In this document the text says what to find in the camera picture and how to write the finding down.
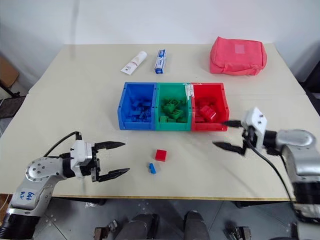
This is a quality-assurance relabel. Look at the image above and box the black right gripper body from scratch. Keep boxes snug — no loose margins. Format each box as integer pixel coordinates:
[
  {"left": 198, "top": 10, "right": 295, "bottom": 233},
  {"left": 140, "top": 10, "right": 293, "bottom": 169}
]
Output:
[{"left": 241, "top": 125, "right": 259, "bottom": 150}]

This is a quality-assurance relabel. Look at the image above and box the white tape strip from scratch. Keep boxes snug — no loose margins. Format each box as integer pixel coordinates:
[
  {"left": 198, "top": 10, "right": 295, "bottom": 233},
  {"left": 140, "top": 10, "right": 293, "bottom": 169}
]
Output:
[{"left": 183, "top": 83, "right": 196, "bottom": 101}]

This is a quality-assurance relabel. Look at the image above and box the pile of green blocks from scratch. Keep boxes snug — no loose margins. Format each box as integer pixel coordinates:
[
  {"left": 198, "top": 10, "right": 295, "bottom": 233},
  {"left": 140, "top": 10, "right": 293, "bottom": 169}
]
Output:
[{"left": 158, "top": 97, "right": 189, "bottom": 124}]

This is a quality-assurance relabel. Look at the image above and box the white squeeze tube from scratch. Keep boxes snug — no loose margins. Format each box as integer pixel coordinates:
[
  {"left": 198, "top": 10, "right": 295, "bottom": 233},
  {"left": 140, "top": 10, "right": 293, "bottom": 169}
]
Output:
[{"left": 120, "top": 50, "right": 148, "bottom": 76}]

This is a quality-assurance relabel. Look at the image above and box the pile of blue blocks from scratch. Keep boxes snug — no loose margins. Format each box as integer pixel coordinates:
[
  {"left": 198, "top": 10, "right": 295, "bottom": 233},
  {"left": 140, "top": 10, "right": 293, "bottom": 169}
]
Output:
[{"left": 125, "top": 98, "right": 154, "bottom": 124}]

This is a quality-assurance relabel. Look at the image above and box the brown cardboard box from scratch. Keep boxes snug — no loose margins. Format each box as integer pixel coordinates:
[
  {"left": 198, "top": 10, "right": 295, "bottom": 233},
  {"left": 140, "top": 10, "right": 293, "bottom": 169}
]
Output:
[{"left": 0, "top": 55, "right": 21, "bottom": 89}]

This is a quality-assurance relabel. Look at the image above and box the blue plastic bin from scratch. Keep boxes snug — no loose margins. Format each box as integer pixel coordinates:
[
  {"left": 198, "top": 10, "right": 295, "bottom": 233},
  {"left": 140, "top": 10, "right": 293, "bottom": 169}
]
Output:
[{"left": 117, "top": 81, "right": 159, "bottom": 131}]

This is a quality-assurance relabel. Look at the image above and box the black floor stand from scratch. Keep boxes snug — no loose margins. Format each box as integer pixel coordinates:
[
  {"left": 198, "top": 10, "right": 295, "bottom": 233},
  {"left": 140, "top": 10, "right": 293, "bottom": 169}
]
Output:
[{"left": 0, "top": 83, "right": 29, "bottom": 119}]

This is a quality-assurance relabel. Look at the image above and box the dark rounded robot leg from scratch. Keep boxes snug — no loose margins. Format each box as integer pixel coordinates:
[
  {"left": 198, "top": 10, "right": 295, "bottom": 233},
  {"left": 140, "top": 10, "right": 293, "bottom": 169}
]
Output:
[
  {"left": 183, "top": 210, "right": 210, "bottom": 240},
  {"left": 116, "top": 213, "right": 160, "bottom": 240}
]

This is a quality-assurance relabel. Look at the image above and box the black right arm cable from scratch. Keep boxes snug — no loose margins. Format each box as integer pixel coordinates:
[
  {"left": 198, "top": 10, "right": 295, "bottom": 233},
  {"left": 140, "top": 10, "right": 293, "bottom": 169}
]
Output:
[{"left": 246, "top": 143, "right": 295, "bottom": 202}]

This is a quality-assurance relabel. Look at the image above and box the pink fabric pouch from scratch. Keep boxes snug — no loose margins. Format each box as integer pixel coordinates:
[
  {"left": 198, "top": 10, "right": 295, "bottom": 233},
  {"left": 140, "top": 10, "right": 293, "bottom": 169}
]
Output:
[{"left": 209, "top": 36, "right": 268, "bottom": 77}]

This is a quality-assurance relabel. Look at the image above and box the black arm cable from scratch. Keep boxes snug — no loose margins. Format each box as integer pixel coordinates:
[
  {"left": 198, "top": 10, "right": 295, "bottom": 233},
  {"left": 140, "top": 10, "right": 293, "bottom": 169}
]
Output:
[
  {"left": 246, "top": 143, "right": 295, "bottom": 202},
  {"left": 44, "top": 131, "right": 83, "bottom": 159}
]

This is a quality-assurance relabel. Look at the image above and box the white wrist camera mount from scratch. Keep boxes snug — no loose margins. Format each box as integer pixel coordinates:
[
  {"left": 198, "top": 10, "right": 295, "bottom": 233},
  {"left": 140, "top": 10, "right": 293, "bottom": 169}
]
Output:
[
  {"left": 70, "top": 139, "right": 95, "bottom": 180},
  {"left": 241, "top": 107, "right": 269, "bottom": 149}
]

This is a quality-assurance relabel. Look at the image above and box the dark cabinet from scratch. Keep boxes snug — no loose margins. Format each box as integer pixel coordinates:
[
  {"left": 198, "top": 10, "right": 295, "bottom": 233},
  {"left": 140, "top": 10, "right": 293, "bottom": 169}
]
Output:
[{"left": 301, "top": 41, "right": 320, "bottom": 102}]

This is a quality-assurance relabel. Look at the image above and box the green plastic bin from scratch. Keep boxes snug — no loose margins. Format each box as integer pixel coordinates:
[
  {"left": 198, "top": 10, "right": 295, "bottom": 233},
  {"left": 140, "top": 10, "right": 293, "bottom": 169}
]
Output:
[{"left": 154, "top": 82, "right": 194, "bottom": 132}]

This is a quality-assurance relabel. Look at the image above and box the blue and white carton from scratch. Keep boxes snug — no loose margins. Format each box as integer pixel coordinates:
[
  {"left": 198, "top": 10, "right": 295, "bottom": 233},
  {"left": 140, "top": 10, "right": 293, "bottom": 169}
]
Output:
[{"left": 153, "top": 49, "right": 168, "bottom": 75}]

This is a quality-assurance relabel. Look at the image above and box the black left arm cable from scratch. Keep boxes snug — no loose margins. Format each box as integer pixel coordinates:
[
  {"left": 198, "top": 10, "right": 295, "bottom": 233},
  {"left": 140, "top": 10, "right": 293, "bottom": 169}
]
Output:
[{"left": 44, "top": 131, "right": 83, "bottom": 159}]

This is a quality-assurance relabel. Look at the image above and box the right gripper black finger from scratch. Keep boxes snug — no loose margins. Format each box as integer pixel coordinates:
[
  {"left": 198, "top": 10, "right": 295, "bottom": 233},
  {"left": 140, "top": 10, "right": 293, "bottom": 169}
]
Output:
[
  {"left": 220, "top": 120, "right": 243, "bottom": 129},
  {"left": 212, "top": 141, "right": 248, "bottom": 157}
]

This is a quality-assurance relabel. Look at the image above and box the thin white cable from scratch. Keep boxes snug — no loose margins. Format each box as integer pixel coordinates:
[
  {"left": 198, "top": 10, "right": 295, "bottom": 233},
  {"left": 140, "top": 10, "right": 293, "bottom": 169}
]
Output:
[{"left": 0, "top": 193, "right": 14, "bottom": 211}]

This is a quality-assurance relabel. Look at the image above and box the red plastic bin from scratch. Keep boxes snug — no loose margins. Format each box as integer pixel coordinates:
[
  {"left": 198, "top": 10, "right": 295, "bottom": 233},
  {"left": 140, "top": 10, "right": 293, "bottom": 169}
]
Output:
[{"left": 190, "top": 82, "right": 230, "bottom": 132}]

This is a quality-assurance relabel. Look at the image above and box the pile of red blocks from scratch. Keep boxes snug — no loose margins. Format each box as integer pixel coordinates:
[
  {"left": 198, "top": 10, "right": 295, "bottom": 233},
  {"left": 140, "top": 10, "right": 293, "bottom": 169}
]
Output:
[{"left": 193, "top": 98, "right": 219, "bottom": 124}]

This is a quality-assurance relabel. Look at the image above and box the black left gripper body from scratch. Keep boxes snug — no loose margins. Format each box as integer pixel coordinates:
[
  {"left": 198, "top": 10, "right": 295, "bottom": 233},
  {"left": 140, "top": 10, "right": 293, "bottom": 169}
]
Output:
[{"left": 89, "top": 145, "right": 102, "bottom": 183}]

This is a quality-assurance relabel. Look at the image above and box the blue toy block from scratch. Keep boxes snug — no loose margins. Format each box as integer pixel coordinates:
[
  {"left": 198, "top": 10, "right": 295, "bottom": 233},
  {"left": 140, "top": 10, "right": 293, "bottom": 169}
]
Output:
[{"left": 146, "top": 162, "right": 162, "bottom": 175}]

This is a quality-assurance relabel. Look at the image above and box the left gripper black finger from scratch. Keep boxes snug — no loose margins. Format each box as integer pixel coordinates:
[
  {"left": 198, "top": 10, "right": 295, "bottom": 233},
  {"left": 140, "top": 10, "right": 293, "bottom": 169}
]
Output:
[
  {"left": 96, "top": 167, "right": 131, "bottom": 183},
  {"left": 93, "top": 141, "right": 127, "bottom": 153}
]

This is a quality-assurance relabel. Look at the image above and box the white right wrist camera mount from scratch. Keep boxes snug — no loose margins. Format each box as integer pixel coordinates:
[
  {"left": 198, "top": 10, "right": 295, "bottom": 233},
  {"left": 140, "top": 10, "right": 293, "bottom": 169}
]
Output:
[{"left": 241, "top": 107, "right": 269, "bottom": 149}]

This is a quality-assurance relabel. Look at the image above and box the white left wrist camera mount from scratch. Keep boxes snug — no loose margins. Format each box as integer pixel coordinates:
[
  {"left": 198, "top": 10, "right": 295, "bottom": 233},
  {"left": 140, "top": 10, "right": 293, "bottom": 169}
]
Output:
[{"left": 70, "top": 139, "right": 95, "bottom": 180}]

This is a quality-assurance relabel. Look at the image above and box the red toy block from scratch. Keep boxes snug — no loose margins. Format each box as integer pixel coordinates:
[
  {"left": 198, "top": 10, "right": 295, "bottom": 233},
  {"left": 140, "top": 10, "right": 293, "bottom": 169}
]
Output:
[{"left": 154, "top": 149, "right": 168, "bottom": 162}]

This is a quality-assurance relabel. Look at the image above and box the black table frame bar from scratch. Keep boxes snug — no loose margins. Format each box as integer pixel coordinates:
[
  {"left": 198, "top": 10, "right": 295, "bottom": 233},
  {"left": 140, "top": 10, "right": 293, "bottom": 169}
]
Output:
[{"left": 51, "top": 196, "right": 106, "bottom": 207}]

